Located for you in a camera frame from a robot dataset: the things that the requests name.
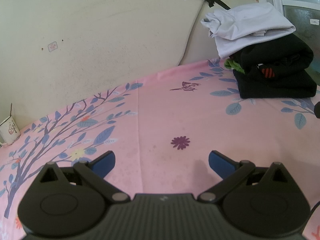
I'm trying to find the white t-shirt with black print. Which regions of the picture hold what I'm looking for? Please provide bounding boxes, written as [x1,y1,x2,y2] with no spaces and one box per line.
[201,2,296,59]

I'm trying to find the stack of dark folded clothes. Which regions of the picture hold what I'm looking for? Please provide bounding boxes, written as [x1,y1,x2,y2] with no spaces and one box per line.
[229,34,317,99]

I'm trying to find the white mug with spoon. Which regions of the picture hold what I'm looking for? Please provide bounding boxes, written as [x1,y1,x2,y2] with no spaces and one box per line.
[0,103,21,147]

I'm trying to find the pink floral bed sheet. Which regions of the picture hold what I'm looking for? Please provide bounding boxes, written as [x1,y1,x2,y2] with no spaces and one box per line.
[1,59,319,239]

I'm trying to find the white window frame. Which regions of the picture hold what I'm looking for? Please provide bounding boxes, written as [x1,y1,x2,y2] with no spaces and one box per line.
[259,0,319,59]

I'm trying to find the grey cable on wall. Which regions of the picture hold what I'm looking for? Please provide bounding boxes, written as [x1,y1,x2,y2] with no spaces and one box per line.
[177,0,207,66]

